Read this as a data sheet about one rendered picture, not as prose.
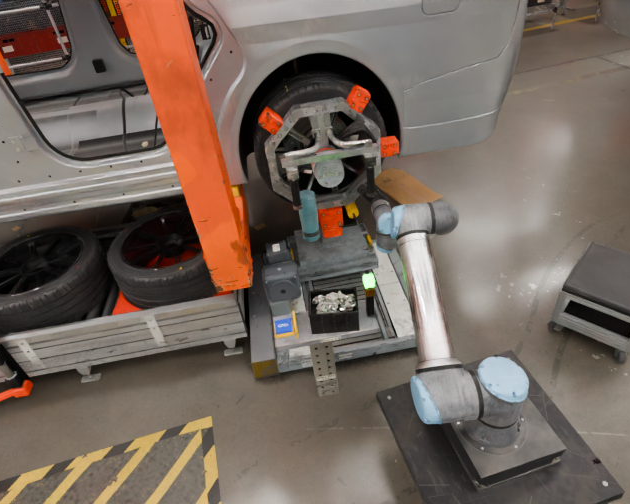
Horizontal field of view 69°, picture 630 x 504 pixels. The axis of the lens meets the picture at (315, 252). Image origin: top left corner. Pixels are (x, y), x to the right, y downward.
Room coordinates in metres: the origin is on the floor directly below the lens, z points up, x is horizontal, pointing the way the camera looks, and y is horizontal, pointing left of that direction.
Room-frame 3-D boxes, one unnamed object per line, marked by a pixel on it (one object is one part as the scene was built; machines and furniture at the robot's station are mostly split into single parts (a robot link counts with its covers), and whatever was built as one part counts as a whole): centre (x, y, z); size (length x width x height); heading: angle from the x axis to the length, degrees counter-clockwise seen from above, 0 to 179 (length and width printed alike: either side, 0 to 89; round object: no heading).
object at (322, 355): (1.30, 0.03, 0.21); 0.10 x 0.10 x 0.42; 3
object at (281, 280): (1.87, 0.20, 0.26); 0.42 x 0.18 x 0.35; 3
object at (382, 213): (1.74, -0.35, 0.62); 0.12 x 0.09 x 0.10; 3
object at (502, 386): (0.80, -0.51, 0.58); 0.17 x 0.15 x 0.18; 90
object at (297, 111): (1.99, -0.11, 0.85); 0.54 x 0.07 x 0.54; 93
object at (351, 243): (2.16, -0.10, 0.32); 0.40 x 0.30 x 0.28; 93
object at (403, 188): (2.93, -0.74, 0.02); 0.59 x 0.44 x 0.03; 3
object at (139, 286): (2.00, 0.76, 0.39); 0.66 x 0.66 x 0.24
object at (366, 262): (2.16, -0.10, 0.13); 0.50 x 0.36 x 0.10; 93
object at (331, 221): (2.03, -0.10, 0.48); 0.16 x 0.12 x 0.17; 3
